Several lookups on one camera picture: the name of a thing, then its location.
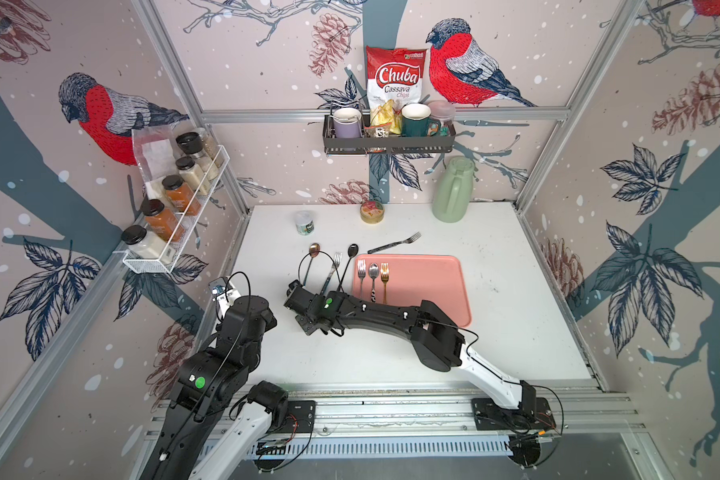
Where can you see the beige spice jar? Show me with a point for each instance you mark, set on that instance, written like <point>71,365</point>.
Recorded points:
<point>193,175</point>

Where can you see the green plastic jug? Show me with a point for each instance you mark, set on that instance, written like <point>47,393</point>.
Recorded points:
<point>454,192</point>

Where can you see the large black-lid spice jar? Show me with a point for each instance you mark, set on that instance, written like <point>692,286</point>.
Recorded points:
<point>192,145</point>

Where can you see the silver fork ornate handle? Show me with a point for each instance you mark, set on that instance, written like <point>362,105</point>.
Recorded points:
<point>361,274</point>

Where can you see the copper spoon blue handle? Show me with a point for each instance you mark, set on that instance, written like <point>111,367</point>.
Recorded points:
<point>314,251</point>

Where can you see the dark grey fork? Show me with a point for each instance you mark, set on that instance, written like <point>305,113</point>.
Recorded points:
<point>413,238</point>

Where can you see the gold fork ornate handle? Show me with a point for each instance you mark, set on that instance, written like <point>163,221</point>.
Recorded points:
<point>385,277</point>

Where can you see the clear plastic bag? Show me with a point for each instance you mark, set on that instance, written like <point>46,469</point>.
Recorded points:
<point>154,151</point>

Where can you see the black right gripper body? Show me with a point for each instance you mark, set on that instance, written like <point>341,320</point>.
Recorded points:
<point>307,326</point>

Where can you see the dark green mug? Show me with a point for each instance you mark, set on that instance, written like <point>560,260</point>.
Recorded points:
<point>417,121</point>

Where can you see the small white jar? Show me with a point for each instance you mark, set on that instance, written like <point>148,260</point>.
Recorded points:
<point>304,222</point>

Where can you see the silver spoon patterned handle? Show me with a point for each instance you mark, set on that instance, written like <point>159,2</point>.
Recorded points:
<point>374,272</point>

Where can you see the silver fork teal handle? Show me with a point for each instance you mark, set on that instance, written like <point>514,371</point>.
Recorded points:
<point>335,263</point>

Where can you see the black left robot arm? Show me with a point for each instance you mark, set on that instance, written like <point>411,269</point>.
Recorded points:
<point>208,380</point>

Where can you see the purple mug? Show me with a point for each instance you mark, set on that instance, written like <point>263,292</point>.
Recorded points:
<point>347,122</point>

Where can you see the yellow snack packet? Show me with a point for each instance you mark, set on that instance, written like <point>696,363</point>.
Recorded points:
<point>388,116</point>

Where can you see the black wall shelf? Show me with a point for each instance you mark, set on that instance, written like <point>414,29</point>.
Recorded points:
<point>385,145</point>

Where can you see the black spoon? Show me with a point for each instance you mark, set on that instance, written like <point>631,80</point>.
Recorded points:
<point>352,252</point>

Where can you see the pink lidded jar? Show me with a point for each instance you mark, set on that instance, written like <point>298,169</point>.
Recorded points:
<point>442,114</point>

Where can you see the white spice jar front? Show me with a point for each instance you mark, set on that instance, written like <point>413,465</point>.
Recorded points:
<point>148,245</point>

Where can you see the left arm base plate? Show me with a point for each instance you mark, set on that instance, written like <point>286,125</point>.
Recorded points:
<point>294,417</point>

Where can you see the red Chuba chips bag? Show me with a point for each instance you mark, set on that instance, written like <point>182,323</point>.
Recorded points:
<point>394,75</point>

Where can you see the orange spice jar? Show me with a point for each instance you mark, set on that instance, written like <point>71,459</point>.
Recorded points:
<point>162,220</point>

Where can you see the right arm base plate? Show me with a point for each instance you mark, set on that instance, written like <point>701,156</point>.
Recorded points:
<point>488,417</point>

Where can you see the red-orange spice jar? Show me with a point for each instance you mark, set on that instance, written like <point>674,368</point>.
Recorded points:
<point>181,195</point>

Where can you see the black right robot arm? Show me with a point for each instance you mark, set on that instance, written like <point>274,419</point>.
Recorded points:
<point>436,339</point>

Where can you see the clear acrylic spice rack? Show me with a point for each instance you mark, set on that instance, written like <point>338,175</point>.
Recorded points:
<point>141,266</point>

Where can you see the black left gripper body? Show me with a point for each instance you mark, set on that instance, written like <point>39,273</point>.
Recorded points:
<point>254,353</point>

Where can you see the pink plastic tray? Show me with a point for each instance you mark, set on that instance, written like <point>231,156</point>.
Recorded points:
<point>413,278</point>

